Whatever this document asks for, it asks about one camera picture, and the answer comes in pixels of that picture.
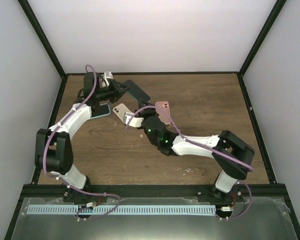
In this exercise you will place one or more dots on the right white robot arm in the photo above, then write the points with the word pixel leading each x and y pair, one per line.
pixel 232 154

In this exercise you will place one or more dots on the beige phone near centre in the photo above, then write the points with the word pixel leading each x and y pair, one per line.
pixel 120 111

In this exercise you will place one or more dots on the blue cased phone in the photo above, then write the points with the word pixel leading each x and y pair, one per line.
pixel 100 111

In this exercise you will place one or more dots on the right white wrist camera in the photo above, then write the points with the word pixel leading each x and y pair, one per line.
pixel 129 120

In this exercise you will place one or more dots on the black frame post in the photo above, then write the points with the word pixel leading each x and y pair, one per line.
pixel 269 22
pixel 33 20

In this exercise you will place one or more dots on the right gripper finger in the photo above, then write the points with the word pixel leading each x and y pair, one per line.
pixel 143 103
pixel 139 111

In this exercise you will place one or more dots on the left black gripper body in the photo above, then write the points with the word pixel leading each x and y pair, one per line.
pixel 109 93

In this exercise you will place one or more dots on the black front rail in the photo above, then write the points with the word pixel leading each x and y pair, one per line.
pixel 203 193

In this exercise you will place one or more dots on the black frame post left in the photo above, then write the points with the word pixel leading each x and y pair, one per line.
pixel 33 20

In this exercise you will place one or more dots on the light blue slotted strip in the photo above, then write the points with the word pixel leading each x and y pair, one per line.
pixel 132 210

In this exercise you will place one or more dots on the black screen phone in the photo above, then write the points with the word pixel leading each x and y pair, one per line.
pixel 136 92

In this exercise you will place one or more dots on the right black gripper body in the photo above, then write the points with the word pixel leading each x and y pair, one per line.
pixel 152 112

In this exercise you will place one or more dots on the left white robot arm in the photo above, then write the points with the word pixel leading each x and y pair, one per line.
pixel 53 148

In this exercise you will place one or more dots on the pink phone case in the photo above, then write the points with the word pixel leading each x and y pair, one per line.
pixel 163 110

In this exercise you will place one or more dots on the black frame post right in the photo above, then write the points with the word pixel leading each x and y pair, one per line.
pixel 269 22

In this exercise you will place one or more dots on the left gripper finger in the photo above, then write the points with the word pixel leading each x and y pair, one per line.
pixel 119 85
pixel 119 93

